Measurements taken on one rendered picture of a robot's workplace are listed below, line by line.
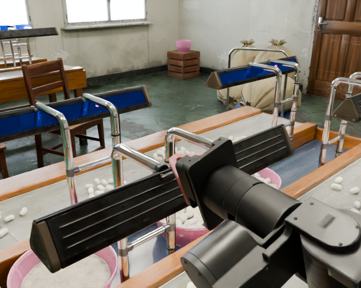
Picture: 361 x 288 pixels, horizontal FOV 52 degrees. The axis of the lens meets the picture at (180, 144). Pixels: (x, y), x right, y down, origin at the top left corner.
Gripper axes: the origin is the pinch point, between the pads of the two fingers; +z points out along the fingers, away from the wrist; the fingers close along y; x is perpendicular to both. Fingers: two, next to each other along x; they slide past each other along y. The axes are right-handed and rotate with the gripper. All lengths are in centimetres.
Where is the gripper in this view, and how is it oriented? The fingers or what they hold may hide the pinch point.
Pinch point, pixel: (175, 159)
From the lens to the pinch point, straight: 50.0
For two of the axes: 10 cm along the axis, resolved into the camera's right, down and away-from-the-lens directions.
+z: -5.7, -3.1, 7.6
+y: 2.7, 8.0, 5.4
